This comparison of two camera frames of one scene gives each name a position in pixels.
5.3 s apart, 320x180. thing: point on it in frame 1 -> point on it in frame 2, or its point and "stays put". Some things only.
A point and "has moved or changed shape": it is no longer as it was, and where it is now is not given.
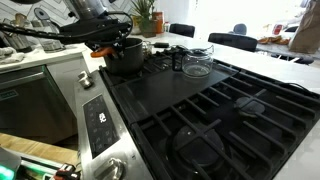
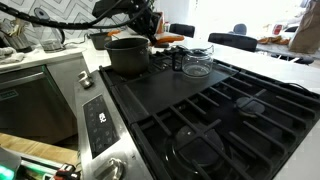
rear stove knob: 86,80 stays put
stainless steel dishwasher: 32,107 stays put
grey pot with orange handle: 126,60 has moved or changed shape
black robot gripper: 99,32 -> 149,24
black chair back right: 233,40 stays put
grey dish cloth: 9,55 stays put
